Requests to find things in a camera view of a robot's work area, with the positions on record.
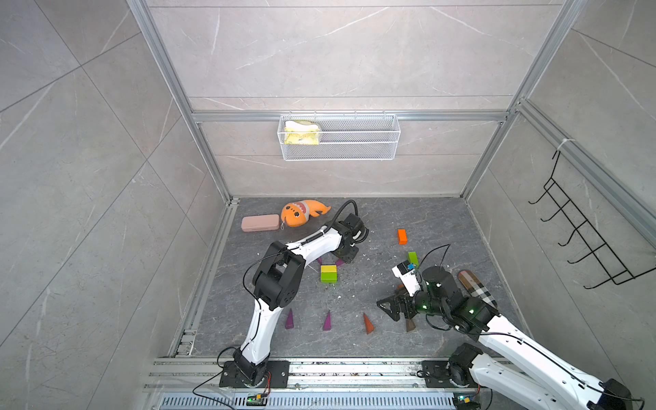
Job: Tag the yellow rectangular block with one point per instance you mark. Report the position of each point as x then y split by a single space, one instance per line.
325 269

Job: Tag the white wire wall basket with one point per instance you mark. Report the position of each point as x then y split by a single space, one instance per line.
345 137

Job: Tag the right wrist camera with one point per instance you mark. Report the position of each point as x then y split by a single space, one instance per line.
406 272

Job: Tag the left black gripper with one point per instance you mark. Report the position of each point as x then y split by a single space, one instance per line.
350 257

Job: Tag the black wire hook rack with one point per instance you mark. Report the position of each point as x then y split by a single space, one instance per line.
615 270

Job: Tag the pink rectangular case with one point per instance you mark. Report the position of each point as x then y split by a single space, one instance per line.
260 223

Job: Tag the green rectangular block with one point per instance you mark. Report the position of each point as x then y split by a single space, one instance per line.
329 277

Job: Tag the reddish brown wedge block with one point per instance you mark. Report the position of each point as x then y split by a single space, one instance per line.
368 324

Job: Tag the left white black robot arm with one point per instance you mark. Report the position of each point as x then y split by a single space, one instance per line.
277 281

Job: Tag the orange rectangular block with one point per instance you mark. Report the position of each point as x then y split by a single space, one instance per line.
402 237

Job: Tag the yellow white cloth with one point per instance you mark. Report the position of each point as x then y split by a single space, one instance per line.
300 132

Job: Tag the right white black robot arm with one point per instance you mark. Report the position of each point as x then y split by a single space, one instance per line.
501 357

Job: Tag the plaid brown cylinder case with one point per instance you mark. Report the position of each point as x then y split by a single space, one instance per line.
476 288

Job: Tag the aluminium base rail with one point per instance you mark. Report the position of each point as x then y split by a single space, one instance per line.
332 383

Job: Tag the orange fish plush toy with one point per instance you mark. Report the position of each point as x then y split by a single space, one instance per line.
299 213

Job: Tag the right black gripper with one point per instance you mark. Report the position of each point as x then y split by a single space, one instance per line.
403 299

